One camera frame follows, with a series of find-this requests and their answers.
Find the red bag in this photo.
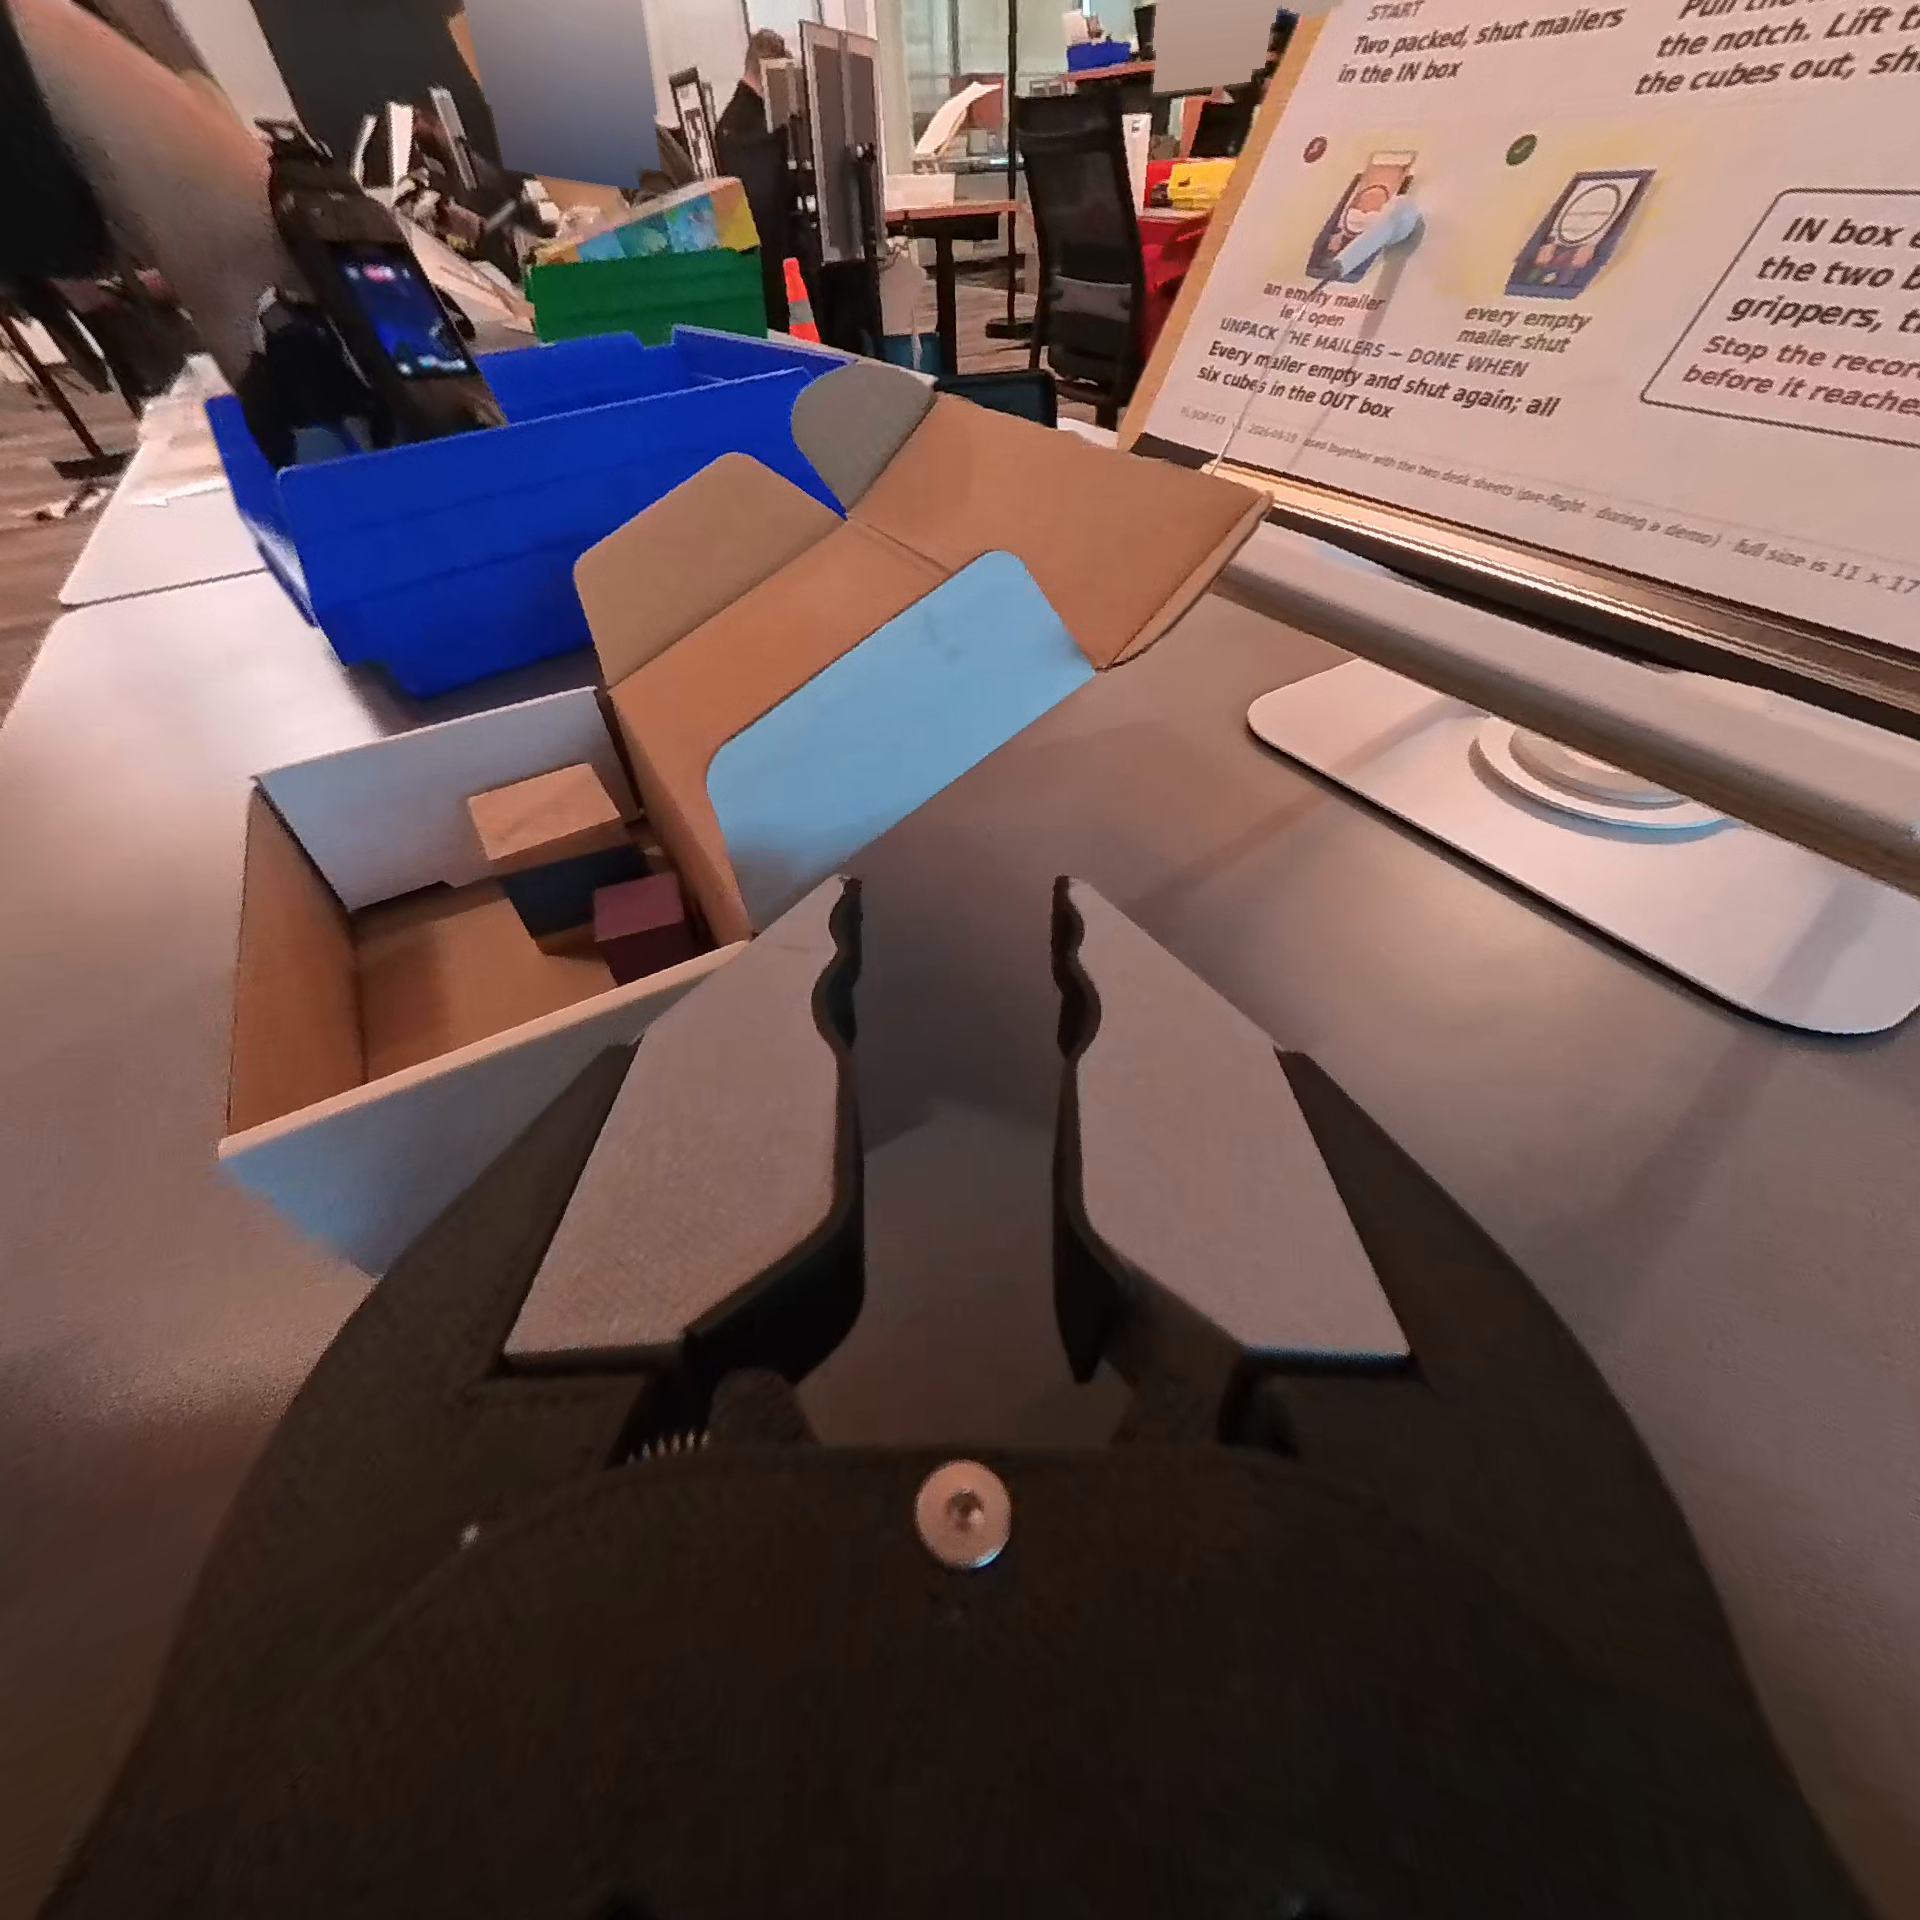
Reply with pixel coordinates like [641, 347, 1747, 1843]
[1141, 211, 1210, 326]

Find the colourful printed pack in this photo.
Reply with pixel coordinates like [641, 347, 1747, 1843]
[539, 176, 763, 266]

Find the instruction sheet on stand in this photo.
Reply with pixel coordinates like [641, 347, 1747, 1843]
[1117, 0, 1920, 1037]

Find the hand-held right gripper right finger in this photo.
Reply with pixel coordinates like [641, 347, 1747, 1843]
[1049, 878, 1414, 1390]

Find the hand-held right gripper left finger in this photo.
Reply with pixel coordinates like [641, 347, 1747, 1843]
[502, 874, 872, 1382]

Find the small purple cube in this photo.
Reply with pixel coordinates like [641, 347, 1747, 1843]
[591, 874, 707, 988]

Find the wooden cube with blue face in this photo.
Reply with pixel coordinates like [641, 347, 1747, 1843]
[464, 761, 649, 941]

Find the white cardboard mailer box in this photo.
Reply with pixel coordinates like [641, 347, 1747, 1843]
[217, 358, 1278, 1281]

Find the blue plastic bin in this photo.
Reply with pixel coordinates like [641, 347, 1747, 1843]
[205, 325, 857, 699]

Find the black mesh office chair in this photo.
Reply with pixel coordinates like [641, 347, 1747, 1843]
[1017, 89, 1157, 410]

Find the green plastic bin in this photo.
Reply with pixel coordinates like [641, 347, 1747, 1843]
[525, 240, 769, 345]

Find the person's left forearm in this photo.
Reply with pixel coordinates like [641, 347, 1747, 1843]
[0, 0, 96, 290]

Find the printed instruction sheet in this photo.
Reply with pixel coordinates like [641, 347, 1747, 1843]
[1147, 0, 1920, 650]

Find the person's left hand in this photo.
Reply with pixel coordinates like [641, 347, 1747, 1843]
[37, 0, 289, 373]

